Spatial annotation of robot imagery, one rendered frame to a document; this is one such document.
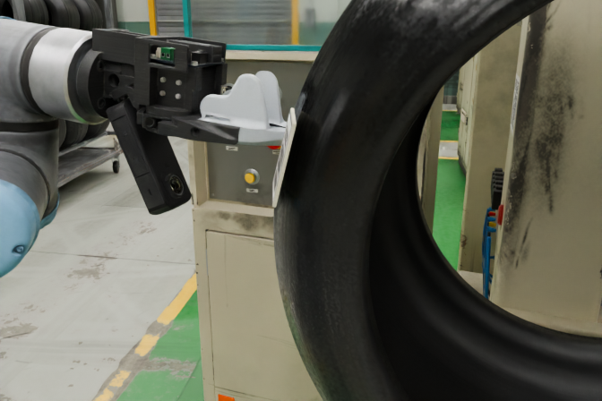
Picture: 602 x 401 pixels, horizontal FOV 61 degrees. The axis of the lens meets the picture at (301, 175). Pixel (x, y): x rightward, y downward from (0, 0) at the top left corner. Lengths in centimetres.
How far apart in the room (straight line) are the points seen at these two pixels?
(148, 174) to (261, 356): 93
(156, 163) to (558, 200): 49
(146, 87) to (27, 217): 14
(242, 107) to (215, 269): 89
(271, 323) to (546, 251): 75
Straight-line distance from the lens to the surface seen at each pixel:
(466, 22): 30
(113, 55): 51
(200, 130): 44
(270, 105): 47
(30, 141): 59
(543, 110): 69
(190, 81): 46
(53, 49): 53
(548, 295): 77
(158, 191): 50
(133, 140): 50
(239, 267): 126
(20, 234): 47
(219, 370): 145
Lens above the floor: 132
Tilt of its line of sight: 16 degrees down
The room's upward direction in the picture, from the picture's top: straight up
